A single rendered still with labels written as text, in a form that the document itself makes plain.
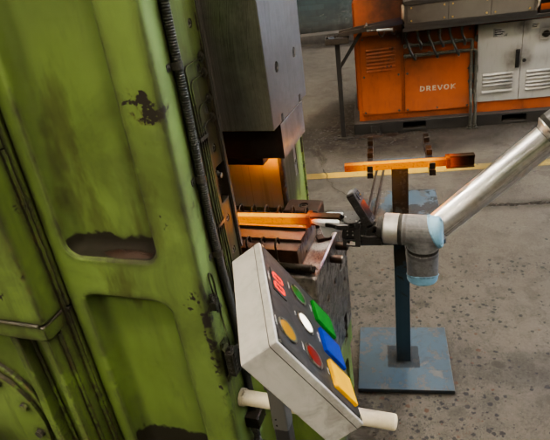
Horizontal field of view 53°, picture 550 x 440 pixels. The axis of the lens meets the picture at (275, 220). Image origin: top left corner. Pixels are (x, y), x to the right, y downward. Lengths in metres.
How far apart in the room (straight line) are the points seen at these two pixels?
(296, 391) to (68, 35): 0.88
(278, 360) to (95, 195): 0.69
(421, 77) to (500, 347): 2.91
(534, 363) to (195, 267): 1.77
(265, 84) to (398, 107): 3.83
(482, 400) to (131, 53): 1.94
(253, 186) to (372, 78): 3.21
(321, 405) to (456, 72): 4.27
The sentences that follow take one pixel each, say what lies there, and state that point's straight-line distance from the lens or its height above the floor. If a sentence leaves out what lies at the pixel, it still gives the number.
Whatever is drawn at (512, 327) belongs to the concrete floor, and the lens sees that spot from 2.87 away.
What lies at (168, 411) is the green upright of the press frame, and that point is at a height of 0.51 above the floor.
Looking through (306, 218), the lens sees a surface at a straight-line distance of 1.64.
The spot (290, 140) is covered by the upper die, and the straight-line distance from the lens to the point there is 1.50.
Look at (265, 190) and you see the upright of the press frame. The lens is 1.94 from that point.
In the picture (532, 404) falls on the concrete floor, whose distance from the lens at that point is 2.54.
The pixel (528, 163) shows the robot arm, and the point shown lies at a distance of 1.68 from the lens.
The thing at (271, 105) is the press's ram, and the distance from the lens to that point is 1.36.
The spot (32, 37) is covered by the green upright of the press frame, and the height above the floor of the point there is 1.67.
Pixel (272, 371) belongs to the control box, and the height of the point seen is 1.14.
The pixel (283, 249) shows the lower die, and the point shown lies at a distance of 1.61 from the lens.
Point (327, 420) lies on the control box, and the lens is 1.10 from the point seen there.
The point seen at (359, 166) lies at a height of 1.03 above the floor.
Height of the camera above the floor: 1.83
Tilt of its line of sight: 29 degrees down
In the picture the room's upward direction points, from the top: 8 degrees counter-clockwise
